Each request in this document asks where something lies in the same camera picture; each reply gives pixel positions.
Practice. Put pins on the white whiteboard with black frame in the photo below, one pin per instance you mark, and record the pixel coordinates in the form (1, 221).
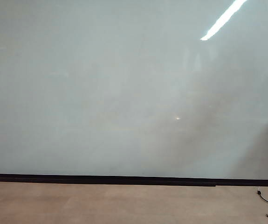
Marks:
(101, 93)

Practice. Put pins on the black table edge rail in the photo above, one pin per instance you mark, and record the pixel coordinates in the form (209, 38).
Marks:
(101, 183)

